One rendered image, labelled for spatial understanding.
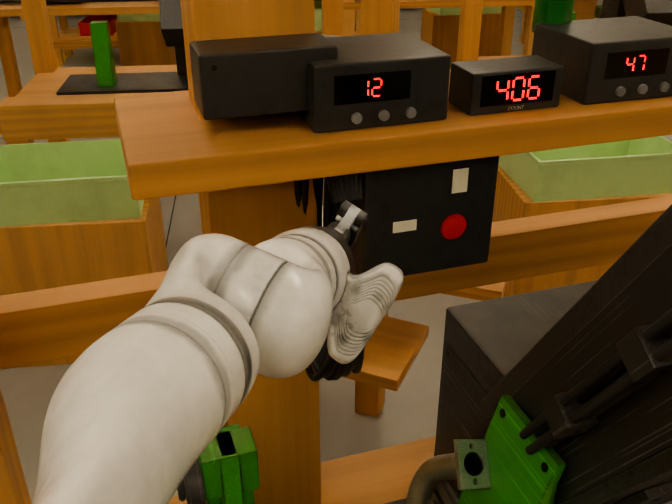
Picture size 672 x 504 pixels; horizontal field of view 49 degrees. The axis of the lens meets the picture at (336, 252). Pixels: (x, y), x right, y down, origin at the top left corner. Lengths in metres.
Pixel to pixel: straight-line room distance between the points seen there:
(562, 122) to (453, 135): 0.14
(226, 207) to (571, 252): 0.63
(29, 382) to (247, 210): 2.31
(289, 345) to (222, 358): 0.08
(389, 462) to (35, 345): 0.62
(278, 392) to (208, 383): 0.76
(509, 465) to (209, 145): 0.47
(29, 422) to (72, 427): 2.68
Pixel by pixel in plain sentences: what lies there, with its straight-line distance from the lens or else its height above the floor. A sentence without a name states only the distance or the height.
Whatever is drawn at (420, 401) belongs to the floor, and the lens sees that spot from 2.86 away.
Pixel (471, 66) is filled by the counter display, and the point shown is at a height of 1.59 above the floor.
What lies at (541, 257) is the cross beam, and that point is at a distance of 1.27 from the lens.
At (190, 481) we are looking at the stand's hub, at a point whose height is 1.15.
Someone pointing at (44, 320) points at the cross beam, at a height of 1.25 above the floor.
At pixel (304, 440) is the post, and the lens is 1.17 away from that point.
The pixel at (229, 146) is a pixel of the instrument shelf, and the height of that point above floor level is 1.54.
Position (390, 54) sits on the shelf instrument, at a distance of 0.85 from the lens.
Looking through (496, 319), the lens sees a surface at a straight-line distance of 1.06.
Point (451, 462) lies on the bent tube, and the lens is 0.90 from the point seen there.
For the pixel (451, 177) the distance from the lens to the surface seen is 0.89.
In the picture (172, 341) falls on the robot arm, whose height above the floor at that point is 1.62.
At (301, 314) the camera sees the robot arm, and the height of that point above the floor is 1.58.
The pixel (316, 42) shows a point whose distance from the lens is 0.83.
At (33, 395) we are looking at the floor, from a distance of 3.09.
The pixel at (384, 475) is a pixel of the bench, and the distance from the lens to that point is 1.32.
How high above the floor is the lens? 1.81
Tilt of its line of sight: 28 degrees down
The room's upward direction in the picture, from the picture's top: straight up
